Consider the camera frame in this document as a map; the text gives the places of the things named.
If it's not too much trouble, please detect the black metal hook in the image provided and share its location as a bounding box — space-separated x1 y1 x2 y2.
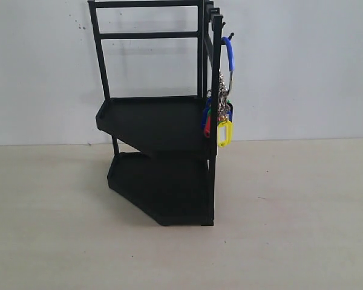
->
221 32 234 46

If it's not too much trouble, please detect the colourful key tag bunch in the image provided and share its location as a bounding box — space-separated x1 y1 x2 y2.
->
217 40 235 147

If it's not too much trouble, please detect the black two-tier metal rack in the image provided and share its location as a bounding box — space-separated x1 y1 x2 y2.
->
88 1 226 226

